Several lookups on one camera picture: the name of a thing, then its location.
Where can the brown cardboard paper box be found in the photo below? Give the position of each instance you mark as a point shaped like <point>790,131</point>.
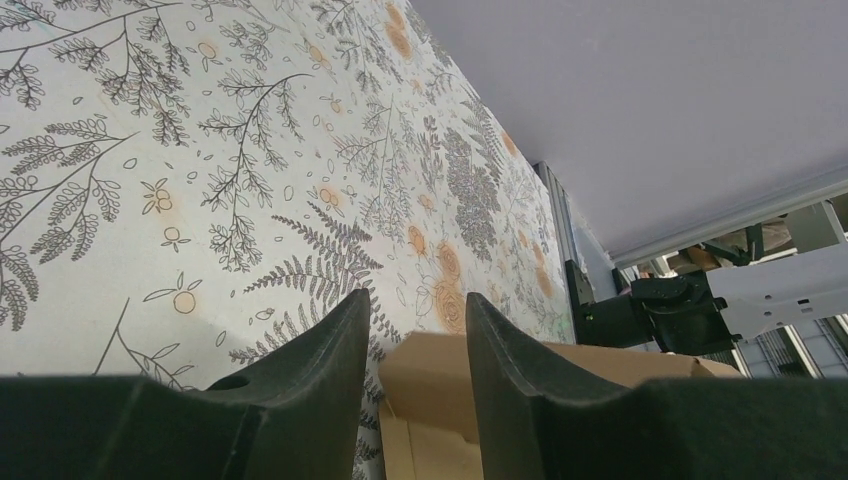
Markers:
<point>427,417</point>

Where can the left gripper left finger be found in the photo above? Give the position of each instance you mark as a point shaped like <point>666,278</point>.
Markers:
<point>302,401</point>

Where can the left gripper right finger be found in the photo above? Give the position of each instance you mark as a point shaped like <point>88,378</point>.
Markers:
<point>534,408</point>

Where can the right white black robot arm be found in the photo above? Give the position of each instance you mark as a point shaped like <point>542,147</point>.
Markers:
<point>705,313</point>

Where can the floral patterned table mat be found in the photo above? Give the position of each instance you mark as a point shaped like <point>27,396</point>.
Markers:
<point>186,186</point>

